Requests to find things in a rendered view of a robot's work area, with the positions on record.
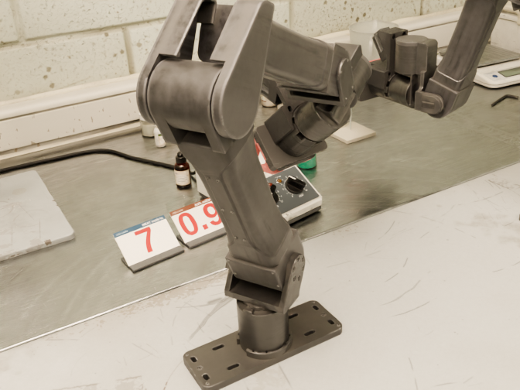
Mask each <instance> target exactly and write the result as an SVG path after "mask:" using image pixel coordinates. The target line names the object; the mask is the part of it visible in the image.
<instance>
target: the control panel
mask: <svg viewBox="0 0 520 390"><path fill-rule="evenodd" d="M288 176H294V177H295V178H297V179H299V180H302V181H303V182H305V183H306V185H305V187H304V189H303V191H302V192H301V193H298V194H294V193H290V192H289V191H288V190H287V189H286V180H287V178H288ZM266 179H267V182H268V183H272V184H274V185H276V189H275V192H276V193H277V194H278V196H279V201H278V203H277V204H276V205H277V207H278V209H279V211H280V213H281V214H284V213H285V212H288V211H290V210H292V209H294V208H296V207H298V206H301V205H303V204H305V203H307V202H309V201H311V200H314V199H316V198H317V197H319V196H320V195H319V194H318V193H317V192H316V191H315V190H314V189H313V188H312V186H311V185H310V184H309V183H308V181H307V180H306V179H305V178H304V176H303V175H302V174H301V173H300V171H299V170H298V169H297V168H296V167H295V166H293V167H291V168H288V169H286V170H283V171H282V172H280V173H276V174H274V175H272V176H269V177H267V178H266ZM278 179H280V180H281V181H282V182H281V183H279V182H278V181H277V180H278Z"/></svg>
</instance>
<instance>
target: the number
mask: <svg viewBox="0 0 520 390"><path fill-rule="evenodd" d="M117 239H118V242H119V244H120V245H121V248H122V250H123V252H124V253H125V256H126V258H127V259H128V262H131V261H133V260H136V259H137V258H141V257H143V256H145V255H148V254H150V253H153V252H154V251H158V250H160V249H162V248H165V247H167V246H170V245H173V244H175V243H177V242H176V240H175V238H174V237H173V234H172V232H171V230H170V229H169V227H168V225H167V223H166V221H165V219H164V220H161V221H158V222H155V223H154V224H150V225H148V226H145V227H142V228H140V229H138V230H135V231H132V232H129V233H127V234H124V235H122V236H119V237H117Z"/></svg>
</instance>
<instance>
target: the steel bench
mask: <svg viewBox="0 0 520 390"><path fill-rule="evenodd" d="M506 94H510V95H514V96H518V98H513V97H505V98H504V99H502V100H501V101H499V102H498V103H496V104H494V105H493V106H491V104H492V103H493V102H495V101H496V100H498V99H499V98H501V97H503V96H504V95H506ZM351 121H354V122H356V123H358V124H360V125H363V126H364V127H366V128H369V129H371V130H373V131H375V132H376V135H374V136H372V137H369V138H366V139H362V140H359V141H356V142H352V143H349V144H346V143H344V142H342V141H340V140H338V139H336V138H334V137H332V136H329V137H328V138H326V139H324V140H325V142H326V143H327V149H325V150H324V151H322V152H318V153H317V166H316V167H315V168H313V169H300V168H298V169H299V170H300V171H301V172H302V174H303V175H304V176H305V177H306V178H307V179H308V180H309V182H310V183H311V184H312V185H313V186H314V188H315V189H316V190H317V191H318V193H319V194H320V195H321V196H322V205H321V209H320V210H318V211H316V212H314V213H312V214H310V215H308V216H306V217H303V218H301V219H299V220H297V221H295V222H293V223H291V224H290V227H291V228H295V229H297V230H298V232H299V236H300V239H301V242H304V241H307V240H310V239H312V238H315V237H318V236H321V235H322V234H326V233H328V232H331V231H335V230H337V229H339V228H343V227H345V226H348V225H350V224H353V223H356V222H358V221H362V220H364V219H367V218H369V217H373V216H375V215H377V214H381V213H383V212H386V211H388V210H391V209H394V208H396V207H400V206H402V205H405V204H408V203H411V202H413V201H415V200H419V199H421V198H424V197H428V196H429V195H432V194H435V193H438V192H440V191H443V190H446V189H449V188H451V187H453V186H457V185H459V184H462V183H466V182H467V181H470V180H474V179H476V178H478V177H481V176H484V175H487V174H489V173H493V172H495V171H498V170H500V169H504V168H505V167H508V166H512V165H514V164H516V163H520V83H519V84H513V85H509V86H506V87H500V88H489V87H485V86H483V85H480V84H477V83H475V85H474V87H473V90H472V91H471V93H470V97H469V98H468V100H467V103H466V104H465V105H463V106H462V107H460V108H458V109H457V110H456V111H453V112H452V113H450V114H448V115H447V116H445V117H444V118H433V117H431V116H429V115H428V114H427V113H425V112H421V111H417V110H414V108H409V107H406V106H405V105H402V104H398V103H396V102H394V101H390V100H388V99H385V98H383V97H375V98H372V99H369V100H366V101H357V103H356V105H355V106H354V107H353V108H352V116H351ZM90 149H112V150H115V151H119V152H123V153H125V154H128V155H130V156H135V157H139V158H143V159H150V160H153V161H157V162H161V163H167V164H171V165H174V164H175V163H176V155H177V153H178V152H179V151H180V150H179V148H178V146H177V145H176V144H171V143H167V142H166V146H164V147H161V148H159V147H156V142H155V137H145V136H143V135H142V133H141V128H140V126H139V127H135V128H129V129H126V130H122V131H119V132H112V133H109V134H106V135H100V136H96V137H93V138H89V139H84V140H80V141H77V142H71V143H68V144H65V145H59V146H56V147H53V148H48V149H43V150H39V151H36V152H31V153H26V154H23V155H20V156H14V157H11V158H7V159H2V160H0V169H3V168H7V167H10V166H16V165H20V164H23V163H30V162H34V161H37V160H41V159H48V158H52V157H55V156H61V155H66V154H69V153H73V152H80V151H84V150H90ZM32 170H35V171H36V172H37V173H38V174H39V176H40V177H41V179H42V181H43V182H44V183H45V185H46V187H47V189H48V190H49V192H50V193H51V195H52V196H53V199H54V200H55V201H56V203H57V205H58V206H59V208H60V209H61V211H62V212H63V214H64V216H65V218H66V219H67V220H68V222H69V224H70V226H71V227H72V228H73V230H74V233H75V238H74V239H71V240H69V241H65V242H62V243H59V244H56V245H52V246H49V247H46V248H42V249H39V250H36V251H32V252H29V253H26V254H24V255H19V256H16V257H14V258H9V259H6V260H4V261H1V262H0V353H2V352H4V351H7V350H10V349H13V348H14V347H18V346H21V345H23V344H27V343H29V342H31V341H34V340H37V339H40V338H42V337H45V336H48V335H50V334H54V333H56V332H59V331H61V330H65V329H67V328H69V327H73V326H75V325H78V324H80V323H83V322H86V321H88V320H92V319H94V318H97V317H99V316H103V315H105V314H107V313H111V312H113V311H116V310H119V309H121V308H124V307H127V306H130V305H132V304H135V303H138V302H141V301H143V300H145V299H149V298H152V297H154V296H158V295H159V294H162V293H166V292H168V291H170V290H173V289H176V288H179V287H181V286H185V285H187V284H190V283H192V282H196V281H198V280H200V279H204V278H206V277H208V276H211V275H214V274H217V273H219V272H223V271H225V270H228V269H226V268H225V266H226V262H227V261H226V259H225V257H226V255H227V254H228V252H229V248H228V237H227V235H226V234H223V235H221V236H220V237H217V238H214V239H212V240H210V241H207V242H205V243H203V244H201V245H198V246H196V247H193V248H189V247H188V246H186V245H185V244H184V243H183V242H182V241H181V240H179V239H178V238H176V239H177V241H178V242H179V244H180V246H181V247H182V248H184V250H185V251H183V252H181V253H179V254H177V255H174V256H172V257H169V258H167V259H164V260H162V261H160V262H157V263H155V264H153V265H150V266H148V267H145V268H143V269H140V270H138V271H136V272H133V271H132V270H131V269H130V268H129V267H128V266H127V265H126V264H125V263H124V262H123V261H122V260H121V258H122V257H124V256H123V254H122V253H121V250H120V248H119V247H118V244H117V242H116V240H115V238H114V236H113V234H114V233H116V232H119V231H122V230H124V229H127V228H130V227H133V226H135V225H137V224H141V223H143V222H145V221H149V220H151V219H153V218H156V217H159V216H162V215H164V216H165V218H166V220H167V222H168V224H169V226H170V227H171V229H172V231H173V233H174V235H175V237H176V236H177V235H178V234H180V233H179V232H178V230H177V228H176V226H175V224H174V223H173V220H172V219H171V218H169V217H168V215H167V210H166V202H167V201H168V200H169V199H171V198H173V197H176V196H181V195H189V196H192V197H195V198H196V199H197V202H198V201H201V200H204V199H205V198H203V197H202V196H200V195H199V192H198V191H197V178H196V174H195V175H191V181H192V183H191V185H190V186H188V187H184V188H182V187H178V186H177V185H176V179H175V173H174V168H169V167H166V166H160V165H156V164H152V163H148V162H142V161H138V160H135V159H130V158H127V157H124V156H120V155H118V154H115V153H112V152H89V153H84V154H80V155H76V156H69V157H66V158H62V159H56V160H52V161H49V162H42V163H38V164H35V165H31V166H24V167H21V168H17V169H11V170H8V171H4V172H0V179H1V178H4V177H7V176H13V175H16V174H19V173H24V172H28V171H32Z"/></svg>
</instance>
